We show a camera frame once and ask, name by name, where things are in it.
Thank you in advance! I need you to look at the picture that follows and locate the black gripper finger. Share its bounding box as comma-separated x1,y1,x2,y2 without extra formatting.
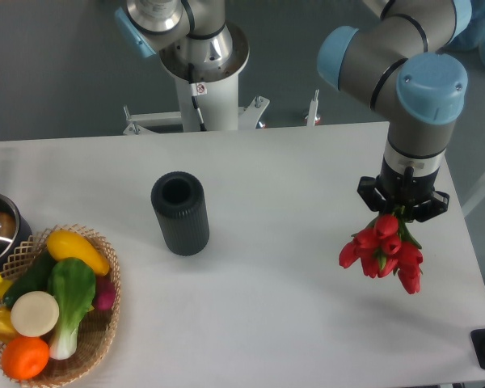
357,176,387,212
403,191,449,222

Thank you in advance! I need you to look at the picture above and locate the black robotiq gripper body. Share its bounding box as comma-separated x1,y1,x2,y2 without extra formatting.
377,158,440,210

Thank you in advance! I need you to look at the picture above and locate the red tulip bouquet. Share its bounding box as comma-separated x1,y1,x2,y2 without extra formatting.
339,207,424,294

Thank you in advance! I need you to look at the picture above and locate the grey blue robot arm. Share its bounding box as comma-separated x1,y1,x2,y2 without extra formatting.
115,1,472,222

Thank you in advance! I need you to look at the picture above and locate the dark grey ribbed vase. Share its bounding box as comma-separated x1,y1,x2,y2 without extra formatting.
150,171,210,256

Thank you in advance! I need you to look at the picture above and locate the purple radish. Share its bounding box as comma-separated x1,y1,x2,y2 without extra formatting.
92,276,116,311

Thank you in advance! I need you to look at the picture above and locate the green bok choy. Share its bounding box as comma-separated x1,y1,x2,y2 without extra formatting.
48,258,96,361

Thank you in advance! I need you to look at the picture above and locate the yellow squash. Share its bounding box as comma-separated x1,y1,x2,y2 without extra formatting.
46,230,110,276

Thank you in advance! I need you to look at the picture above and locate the woven wicker basket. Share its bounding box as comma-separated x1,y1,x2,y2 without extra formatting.
0,225,121,387

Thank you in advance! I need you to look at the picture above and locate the dark green cucumber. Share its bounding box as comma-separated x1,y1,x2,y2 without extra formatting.
2,250,57,309

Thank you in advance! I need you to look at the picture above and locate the cream round bun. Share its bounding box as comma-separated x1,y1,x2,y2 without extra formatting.
11,291,59,337

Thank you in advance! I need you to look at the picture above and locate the orange fruit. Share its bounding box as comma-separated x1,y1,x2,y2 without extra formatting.
1,337,49,380

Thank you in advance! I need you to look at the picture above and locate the yellow bell pepper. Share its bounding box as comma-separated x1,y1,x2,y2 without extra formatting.
0,306,19,344

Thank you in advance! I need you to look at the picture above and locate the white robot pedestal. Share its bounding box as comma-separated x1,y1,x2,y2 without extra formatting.
124,22,270,135

